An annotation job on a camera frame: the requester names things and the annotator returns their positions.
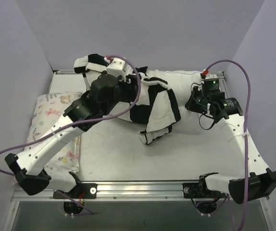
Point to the floral animal print pillow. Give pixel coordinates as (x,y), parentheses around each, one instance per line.
(52,152)

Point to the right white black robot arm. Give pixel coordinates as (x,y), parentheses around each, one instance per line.
(256,179)

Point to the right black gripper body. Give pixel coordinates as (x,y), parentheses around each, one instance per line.
(192,102)

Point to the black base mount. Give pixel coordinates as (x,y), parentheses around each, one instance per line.
(194,191)
(83,191)

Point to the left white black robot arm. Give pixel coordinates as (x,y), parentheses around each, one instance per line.
(84,113)

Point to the aluminium rail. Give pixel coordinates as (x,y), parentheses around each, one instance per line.
(222,83)
(130,191)

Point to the aluminium front rail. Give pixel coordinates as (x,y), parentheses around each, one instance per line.
(130,191)

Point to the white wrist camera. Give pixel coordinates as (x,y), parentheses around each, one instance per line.
(116,68)
(208,76)

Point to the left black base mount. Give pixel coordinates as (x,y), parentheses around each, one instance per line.
(83,191)

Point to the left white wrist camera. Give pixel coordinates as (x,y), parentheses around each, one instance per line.
(116,68)

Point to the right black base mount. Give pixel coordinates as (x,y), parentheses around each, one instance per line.
(194,191)

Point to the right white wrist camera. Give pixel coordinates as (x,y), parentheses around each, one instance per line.
(208,76)

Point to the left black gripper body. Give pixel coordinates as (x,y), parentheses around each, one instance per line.
(131,84)

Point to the white pillow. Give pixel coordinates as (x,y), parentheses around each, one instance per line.
(183,84)

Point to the black white checkered pillowcase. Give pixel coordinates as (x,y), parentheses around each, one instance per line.
(91,66)

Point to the aluminium right side rail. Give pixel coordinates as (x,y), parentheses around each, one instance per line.
(222,83)

